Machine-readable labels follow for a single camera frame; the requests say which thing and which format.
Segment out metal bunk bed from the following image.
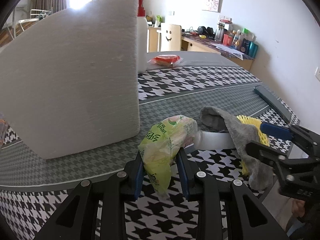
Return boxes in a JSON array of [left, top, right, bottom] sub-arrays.
[[0, 9, 52, 47]]

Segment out papers on desk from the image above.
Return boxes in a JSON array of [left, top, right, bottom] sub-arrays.
[[214, 44, 244, 60]]

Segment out teal bottles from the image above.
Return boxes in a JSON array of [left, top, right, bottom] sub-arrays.
[[240, 38, 259, 59]]

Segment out yellow foam fruit net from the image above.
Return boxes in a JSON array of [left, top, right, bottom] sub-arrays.
[[236, 114, 271, 177]]

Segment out pink anime wall picture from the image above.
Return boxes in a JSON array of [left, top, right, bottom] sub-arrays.
[[203, 0, 220, 12]]

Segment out wooden smiley chair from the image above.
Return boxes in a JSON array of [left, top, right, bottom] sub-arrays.
[[161, 23, 182, 51]]

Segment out wooden desk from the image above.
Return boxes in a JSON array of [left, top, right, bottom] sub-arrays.
[[147, 27, 254, 70]]

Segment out white foam box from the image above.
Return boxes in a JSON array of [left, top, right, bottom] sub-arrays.
[[1, 0, 140, 159]]

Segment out white spray bottle red cap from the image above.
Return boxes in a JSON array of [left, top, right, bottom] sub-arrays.
[[137, 0, 148, 73]]

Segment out person's right hand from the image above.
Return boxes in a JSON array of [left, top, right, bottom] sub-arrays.
[[291, 199, 309, 219]]

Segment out green tissue packet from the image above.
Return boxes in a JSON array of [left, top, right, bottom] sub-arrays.
[[138, 115, 197, 198]]

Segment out houndstooth table cloth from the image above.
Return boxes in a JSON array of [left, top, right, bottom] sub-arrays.
[[0, 51, 301, 240]]

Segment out red snack packet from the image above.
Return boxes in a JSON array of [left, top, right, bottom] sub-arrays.
[[148, 54, 183, 68]]

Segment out grey sock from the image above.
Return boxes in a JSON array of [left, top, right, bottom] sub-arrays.
[[200, 106, 273, 191]]

